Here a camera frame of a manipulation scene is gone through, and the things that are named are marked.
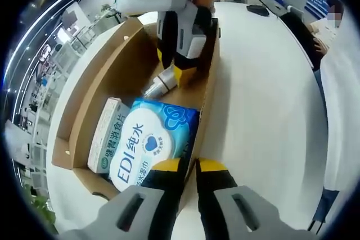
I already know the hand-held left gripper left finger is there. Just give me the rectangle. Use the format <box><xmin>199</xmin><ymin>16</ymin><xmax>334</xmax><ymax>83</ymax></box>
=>
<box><xmin>97</xmin><ymin>158</ymin><xmax>192</xmax><ymax>240</ymax></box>

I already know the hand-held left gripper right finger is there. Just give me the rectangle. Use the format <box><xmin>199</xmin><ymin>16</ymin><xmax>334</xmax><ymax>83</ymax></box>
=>
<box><xmin>195</xmin><ymin>158</ymin><xmax>282</xmax><ymax>240</ymax></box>

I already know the small silver bottle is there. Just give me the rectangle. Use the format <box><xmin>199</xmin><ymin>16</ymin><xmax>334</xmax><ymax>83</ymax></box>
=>
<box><xmin>143</xmin><ymin>64</ymin><xmax>179</xmax><ymax>99</ymax></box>

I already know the blue soft wet wipes pack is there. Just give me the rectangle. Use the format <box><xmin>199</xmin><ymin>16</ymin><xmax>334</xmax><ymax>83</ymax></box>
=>
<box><xmin>107</xmin><ymin>98</ymin><xmax>201</xmax><ymax>193</ymax></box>

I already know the white medicine box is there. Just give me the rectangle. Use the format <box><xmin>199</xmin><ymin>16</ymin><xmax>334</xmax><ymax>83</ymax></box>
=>
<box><xmin>87</xmin><ymin>97</ymin><xmax>132</xmax><ymax>174</ymax></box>

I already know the brown cardboard shoe box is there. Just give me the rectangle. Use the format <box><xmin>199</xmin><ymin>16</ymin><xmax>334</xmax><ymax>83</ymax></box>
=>
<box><xmin>52</xmin><ymin>16</ymin><xmax>222</xmax><ymax>196</ymax></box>

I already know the black computer mouse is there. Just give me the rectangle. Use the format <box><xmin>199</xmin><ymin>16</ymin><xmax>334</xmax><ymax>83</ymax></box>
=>
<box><xmin>246</xmin><ymin>4</ymin><xmax>270</xmax><ymax>17</ymax></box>

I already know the blue clothing strip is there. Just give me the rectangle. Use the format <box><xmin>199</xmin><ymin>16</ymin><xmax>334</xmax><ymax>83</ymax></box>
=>
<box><xmin>313</xmin><ymin>187</ymin><xmax>338</xmax><ymax>223</ymax></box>

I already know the potted green plant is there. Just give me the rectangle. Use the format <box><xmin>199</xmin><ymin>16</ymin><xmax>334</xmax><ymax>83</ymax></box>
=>
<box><xmin>22</xmin><ymin>186</ymin><xmax>57</xmax><ymax>232</ymax></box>

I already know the person's white coat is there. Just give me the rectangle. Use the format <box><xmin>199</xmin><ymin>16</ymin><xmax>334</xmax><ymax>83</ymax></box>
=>
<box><xmin>319</xmin><ymin>16</ymin><xmax>359</xmax><ymax>193</ymax></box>

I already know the black thin cable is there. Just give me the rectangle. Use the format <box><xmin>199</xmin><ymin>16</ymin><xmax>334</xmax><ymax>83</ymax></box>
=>
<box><xmin>308</xmin><ymin>219</ymin><xmax>324</xmax><ymax>232</ymax></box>

